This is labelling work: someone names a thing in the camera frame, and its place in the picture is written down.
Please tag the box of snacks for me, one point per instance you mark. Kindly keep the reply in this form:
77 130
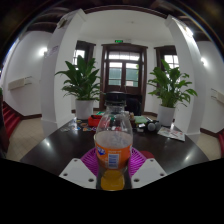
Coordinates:
132 120

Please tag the green exit sign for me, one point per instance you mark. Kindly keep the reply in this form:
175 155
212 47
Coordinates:
118 41

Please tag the dark wooden double door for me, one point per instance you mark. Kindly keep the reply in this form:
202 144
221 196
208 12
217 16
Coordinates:
123 88

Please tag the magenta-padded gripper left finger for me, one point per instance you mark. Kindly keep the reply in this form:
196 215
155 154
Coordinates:
77 173

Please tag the red carpeted staircase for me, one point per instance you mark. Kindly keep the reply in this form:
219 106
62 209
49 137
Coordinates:
221 145
10 120

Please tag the green printed box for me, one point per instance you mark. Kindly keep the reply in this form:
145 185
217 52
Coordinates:
99 113

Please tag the dark framed window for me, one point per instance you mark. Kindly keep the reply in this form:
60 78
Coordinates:
170 61
80 53

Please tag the flat round red coaster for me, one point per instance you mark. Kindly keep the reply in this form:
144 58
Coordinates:
148 154

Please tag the black chair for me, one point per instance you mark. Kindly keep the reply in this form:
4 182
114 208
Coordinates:
135 106

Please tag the green packet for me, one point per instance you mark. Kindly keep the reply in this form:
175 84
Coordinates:
140 119

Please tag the potted plant in white pot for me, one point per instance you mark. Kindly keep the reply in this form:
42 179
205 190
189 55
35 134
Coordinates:
84 109
165 115

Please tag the dark grey headphones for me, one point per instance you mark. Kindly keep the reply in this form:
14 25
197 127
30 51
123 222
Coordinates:
152 126

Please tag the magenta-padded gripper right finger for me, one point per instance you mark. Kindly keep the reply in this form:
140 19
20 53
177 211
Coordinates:
148 173

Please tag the orange drink bottle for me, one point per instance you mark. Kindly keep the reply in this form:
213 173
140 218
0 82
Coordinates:
113 146

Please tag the printed magazine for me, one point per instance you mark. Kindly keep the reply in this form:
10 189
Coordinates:
171 134

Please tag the glowing wall lamp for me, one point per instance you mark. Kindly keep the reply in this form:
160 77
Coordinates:
203 61
43 51

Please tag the red box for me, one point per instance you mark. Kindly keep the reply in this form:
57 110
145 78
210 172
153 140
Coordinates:
93 121

